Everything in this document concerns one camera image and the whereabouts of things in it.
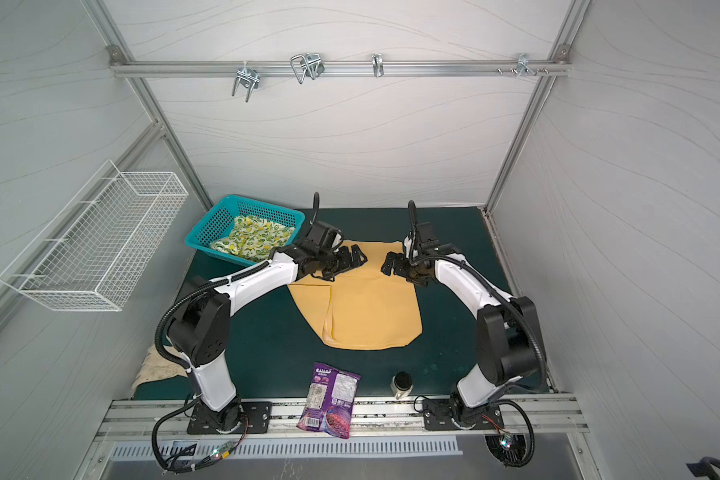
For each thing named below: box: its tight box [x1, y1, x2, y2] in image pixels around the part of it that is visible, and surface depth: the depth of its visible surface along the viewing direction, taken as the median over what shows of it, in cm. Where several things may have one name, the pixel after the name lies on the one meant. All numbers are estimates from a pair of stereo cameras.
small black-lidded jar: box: [390, 371, 414, 400], surface depth 72 cm
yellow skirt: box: [288, 240, 423, 350], surface depth 93 cm
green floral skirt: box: [210, 215, 296, 262], surface depth 109 cm
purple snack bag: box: [296, 362, 361, 439], surface depth 76 cm
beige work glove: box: [131, 343, 189, 391], surface depth 82 cm
